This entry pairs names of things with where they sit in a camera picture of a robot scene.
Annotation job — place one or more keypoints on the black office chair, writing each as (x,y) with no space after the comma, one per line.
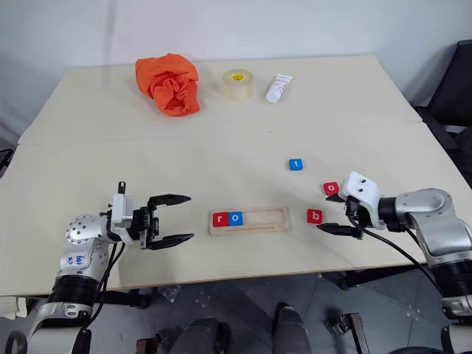
(450,96)

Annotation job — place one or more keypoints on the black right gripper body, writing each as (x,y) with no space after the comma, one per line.
(359,215)

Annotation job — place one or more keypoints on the crumpled orange cloth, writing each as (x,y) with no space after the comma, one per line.
(167,85)

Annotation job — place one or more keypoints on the white squeeze tube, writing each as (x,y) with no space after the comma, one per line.
(278,88)

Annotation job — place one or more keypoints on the blue letter t block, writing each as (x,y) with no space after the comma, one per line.
(296,164)

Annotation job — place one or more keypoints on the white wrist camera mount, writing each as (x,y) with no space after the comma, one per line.
(119,210)
(363,190)

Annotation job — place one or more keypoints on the clear tape roll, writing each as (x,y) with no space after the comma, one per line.
(238,85)

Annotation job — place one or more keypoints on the dark object beside table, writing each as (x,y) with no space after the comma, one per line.
(4,160)

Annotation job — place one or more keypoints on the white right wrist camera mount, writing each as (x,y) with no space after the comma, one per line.
(363,190)

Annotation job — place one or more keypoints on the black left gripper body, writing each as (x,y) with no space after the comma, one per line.
(145,226)

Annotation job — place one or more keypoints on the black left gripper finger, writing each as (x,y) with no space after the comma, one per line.
(173,239)
(171,199)

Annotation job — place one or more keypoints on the dark rounded shape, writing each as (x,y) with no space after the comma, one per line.
(201,337)
(291,330)

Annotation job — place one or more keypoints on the wooden letter tray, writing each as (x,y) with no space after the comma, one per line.
(265,221)

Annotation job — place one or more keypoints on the blue letter o block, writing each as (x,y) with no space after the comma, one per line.
(235,218)

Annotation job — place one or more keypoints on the red letter r block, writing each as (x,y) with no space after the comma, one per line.
(220,219)

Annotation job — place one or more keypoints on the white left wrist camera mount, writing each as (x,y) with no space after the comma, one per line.
(119,210)

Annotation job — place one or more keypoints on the crumpled clear plastic wrapper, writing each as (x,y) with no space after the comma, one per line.
(169,293)

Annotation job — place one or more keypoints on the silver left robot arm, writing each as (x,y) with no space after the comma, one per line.
(79,232)

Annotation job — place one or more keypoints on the red letter o block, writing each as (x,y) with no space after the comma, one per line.
(330,188)

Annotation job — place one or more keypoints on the black table frame bar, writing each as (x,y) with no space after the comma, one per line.
(125,298)
(380,276)

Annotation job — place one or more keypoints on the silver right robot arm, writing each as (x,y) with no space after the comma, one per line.
(431,217)

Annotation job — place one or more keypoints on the red letter b block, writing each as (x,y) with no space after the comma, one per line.
(315,216)

